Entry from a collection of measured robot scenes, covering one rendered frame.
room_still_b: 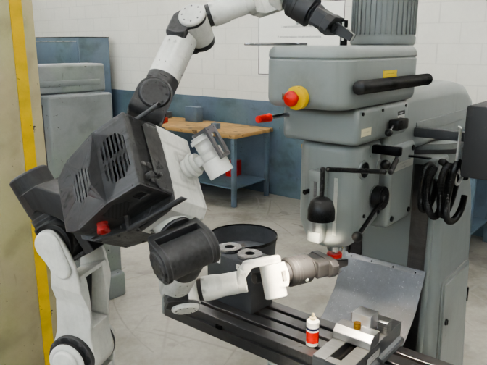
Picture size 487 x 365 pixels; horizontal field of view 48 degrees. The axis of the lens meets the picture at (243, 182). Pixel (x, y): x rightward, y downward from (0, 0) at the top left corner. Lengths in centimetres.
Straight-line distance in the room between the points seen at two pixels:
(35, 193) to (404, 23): 116
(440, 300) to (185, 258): 112
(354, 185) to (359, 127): 18
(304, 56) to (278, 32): 546
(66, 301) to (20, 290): 141
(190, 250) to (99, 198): 24
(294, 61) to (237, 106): 588
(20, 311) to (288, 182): 452
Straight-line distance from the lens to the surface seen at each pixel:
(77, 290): 158
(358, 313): 173
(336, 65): 138
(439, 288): 210
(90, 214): 133
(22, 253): 300
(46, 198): 156
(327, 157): 155
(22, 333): 315
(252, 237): 400
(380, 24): 173
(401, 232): 203
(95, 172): 134
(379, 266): 209
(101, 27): 928
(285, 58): 145
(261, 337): 187
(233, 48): 730
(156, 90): 146
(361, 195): 159
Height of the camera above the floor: 189
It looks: 14 degrees down
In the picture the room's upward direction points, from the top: straight up
